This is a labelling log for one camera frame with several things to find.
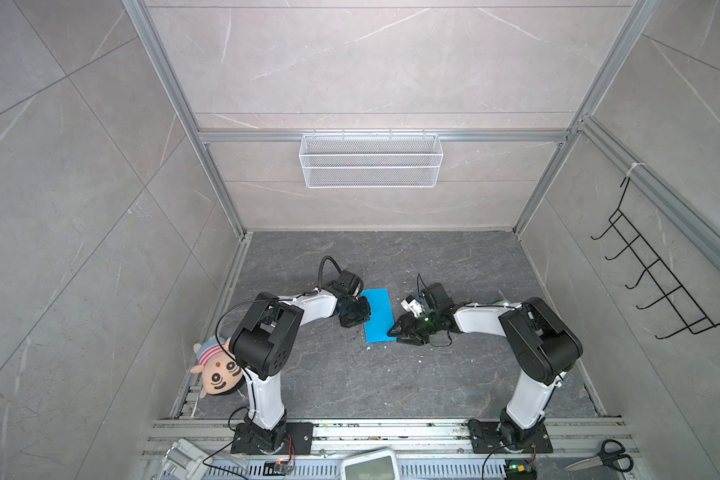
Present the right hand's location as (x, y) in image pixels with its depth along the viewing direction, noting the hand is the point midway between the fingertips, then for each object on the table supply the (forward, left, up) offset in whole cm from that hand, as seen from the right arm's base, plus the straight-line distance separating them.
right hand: (393, 334), depth 90 cm
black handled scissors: (-31, -51, -2) cm, 60 cm away
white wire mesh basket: (+51, +5, +28) cm, 59 cm away
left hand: (+8, +7, 0) cm, 11 cm away
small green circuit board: (-34, -28, -2) cm, 44 cm away
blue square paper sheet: (+8, +3, -2) cm, 8 cm away
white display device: (-33, +6, +4) cm, 34 cm away
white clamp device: (-31, +52, +2) cm, 60 cm away
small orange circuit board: (-33, +31, -2) cm, 45 cm away
